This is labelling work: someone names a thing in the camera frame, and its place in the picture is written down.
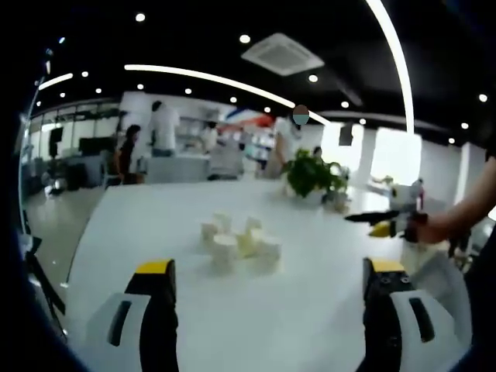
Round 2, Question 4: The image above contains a black speaker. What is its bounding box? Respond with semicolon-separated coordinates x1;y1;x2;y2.
49;127;64;157

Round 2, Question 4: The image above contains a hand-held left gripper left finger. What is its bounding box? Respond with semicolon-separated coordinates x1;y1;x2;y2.
85;259;180;372

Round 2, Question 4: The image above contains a white table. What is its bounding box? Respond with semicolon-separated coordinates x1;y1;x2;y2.
64;178;474;372

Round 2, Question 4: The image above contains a black monitor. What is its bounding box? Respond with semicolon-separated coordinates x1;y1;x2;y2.
78;136;114;155

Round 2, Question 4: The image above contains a ceiling air conditioner vent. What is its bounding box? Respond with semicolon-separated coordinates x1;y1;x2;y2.
240;33;326;77

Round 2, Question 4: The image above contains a straight ceiling light strip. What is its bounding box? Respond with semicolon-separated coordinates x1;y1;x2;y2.
123;64;332;125

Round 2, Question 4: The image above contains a person's dark clothing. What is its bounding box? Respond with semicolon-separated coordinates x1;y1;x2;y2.
463;228;496;352

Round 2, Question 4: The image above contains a grey counter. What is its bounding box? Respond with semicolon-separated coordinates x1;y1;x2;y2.
146;153;211;184

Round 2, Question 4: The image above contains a long curved ceiling light strip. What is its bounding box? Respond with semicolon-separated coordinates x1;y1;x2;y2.
363;0;416;133

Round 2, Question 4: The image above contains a cluster of white paper cups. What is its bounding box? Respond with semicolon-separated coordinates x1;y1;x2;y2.
200;211;283;273

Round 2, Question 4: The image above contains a person's right hand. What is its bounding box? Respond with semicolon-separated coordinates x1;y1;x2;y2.
417;214;453;246

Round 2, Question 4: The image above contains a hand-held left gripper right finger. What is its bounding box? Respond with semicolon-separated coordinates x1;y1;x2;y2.
356;257;467;372

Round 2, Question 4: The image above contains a green potted plant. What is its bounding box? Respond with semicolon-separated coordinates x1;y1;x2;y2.
281;148;352;205

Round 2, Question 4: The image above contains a black tripod stand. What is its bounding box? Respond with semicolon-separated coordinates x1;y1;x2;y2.
21;208;70;344

